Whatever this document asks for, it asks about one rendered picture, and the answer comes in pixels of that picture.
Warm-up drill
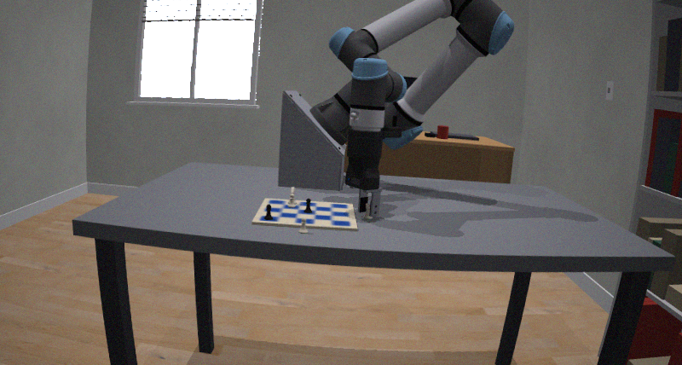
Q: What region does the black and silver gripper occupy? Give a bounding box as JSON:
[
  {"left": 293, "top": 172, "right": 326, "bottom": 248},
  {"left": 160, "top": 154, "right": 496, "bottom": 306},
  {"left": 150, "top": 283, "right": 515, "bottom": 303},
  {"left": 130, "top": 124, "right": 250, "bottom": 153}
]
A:
[{"left": 345, "top": 108, "right": 402, "bottom": 217}]

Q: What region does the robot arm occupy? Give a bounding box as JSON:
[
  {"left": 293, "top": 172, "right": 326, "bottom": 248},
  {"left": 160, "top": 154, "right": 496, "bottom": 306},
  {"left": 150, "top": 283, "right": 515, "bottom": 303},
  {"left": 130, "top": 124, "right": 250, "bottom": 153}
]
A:
[{"left": 310, "top": 0, "right": 514, "bottom": 150}]

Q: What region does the blue and cream chessboard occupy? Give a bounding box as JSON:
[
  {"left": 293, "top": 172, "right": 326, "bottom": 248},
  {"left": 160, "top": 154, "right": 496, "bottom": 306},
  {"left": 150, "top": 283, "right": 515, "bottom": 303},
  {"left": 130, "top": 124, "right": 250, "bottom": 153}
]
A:
[{"left": 251, "top": 198, "right": 357, "bottom": 231}]

